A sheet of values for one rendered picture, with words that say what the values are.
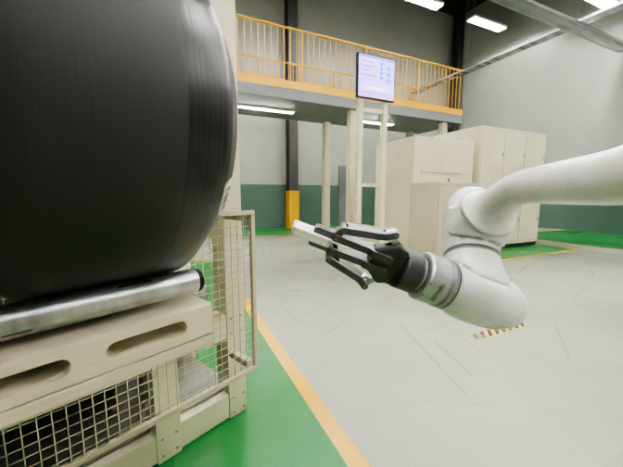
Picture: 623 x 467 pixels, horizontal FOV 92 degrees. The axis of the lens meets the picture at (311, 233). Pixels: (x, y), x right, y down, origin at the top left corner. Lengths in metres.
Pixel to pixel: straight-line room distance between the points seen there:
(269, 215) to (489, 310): 9.49
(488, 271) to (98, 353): 0.62
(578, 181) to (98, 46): 0.53
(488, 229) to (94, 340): 0.65
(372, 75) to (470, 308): 4.12
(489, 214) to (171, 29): 0.56
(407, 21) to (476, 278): 13.72
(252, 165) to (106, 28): 9.44
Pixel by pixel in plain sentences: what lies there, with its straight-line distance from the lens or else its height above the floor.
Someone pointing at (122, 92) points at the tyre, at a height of 1.17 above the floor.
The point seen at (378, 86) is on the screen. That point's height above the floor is 2.49.
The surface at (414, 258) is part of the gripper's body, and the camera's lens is 0.54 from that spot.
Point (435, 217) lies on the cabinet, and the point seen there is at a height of 0.74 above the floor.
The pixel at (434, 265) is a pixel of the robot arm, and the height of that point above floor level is 0.94.
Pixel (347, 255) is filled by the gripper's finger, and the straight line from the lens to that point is 0.52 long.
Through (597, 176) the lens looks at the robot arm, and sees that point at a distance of 0.43.
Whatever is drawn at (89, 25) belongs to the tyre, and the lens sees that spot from 0.42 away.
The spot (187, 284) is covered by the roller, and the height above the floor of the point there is 0.90.
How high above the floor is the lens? 1.06
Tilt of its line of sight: 7 degrees down
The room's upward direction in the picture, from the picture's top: straight up
